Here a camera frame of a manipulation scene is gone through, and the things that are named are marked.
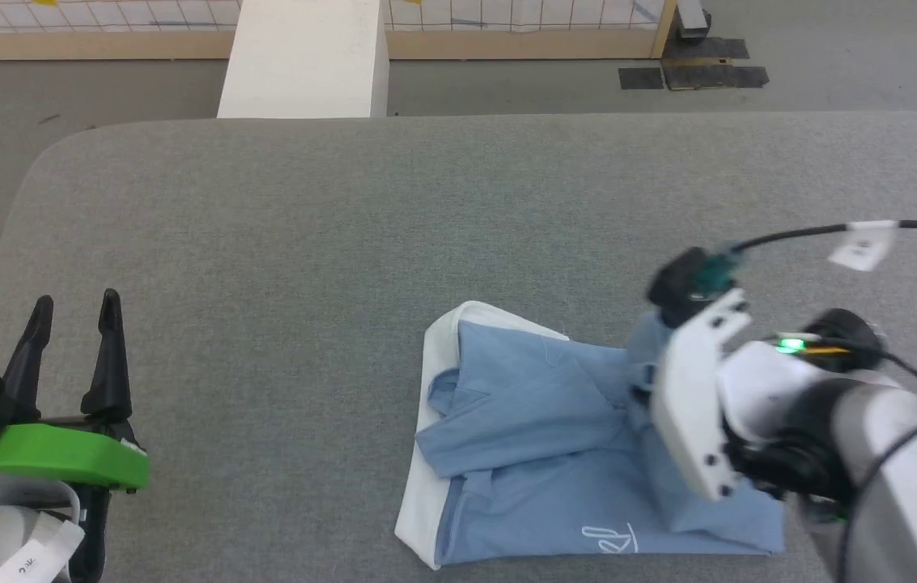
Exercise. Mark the light blue polo shirt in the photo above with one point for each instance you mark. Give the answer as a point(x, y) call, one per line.
point(539, 437)

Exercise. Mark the white square pillar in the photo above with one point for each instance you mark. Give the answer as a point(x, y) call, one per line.
point(304, 57)

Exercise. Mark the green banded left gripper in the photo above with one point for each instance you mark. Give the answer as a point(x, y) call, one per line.
point(61, 453)

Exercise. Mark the small black floor mat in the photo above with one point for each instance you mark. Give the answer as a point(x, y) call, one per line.
point(641, 78)

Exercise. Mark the wooden baseboard strip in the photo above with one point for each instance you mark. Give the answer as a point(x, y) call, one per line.
point(102, 44)

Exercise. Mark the large black floor mat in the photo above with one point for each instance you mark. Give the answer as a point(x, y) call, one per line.
point(713, 69)

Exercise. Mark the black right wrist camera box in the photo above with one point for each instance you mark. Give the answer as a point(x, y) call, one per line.
point(685, 279)

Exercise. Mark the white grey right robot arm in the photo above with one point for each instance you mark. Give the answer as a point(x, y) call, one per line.
point(903, 470)

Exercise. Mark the grey metal stand foot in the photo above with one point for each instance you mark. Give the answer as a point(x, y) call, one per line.
point(693, 16)

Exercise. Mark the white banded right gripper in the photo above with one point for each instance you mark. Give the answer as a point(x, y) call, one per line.
point(689, 397)

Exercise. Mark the grey fabric padded surface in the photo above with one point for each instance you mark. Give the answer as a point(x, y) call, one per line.
point(345, 227)

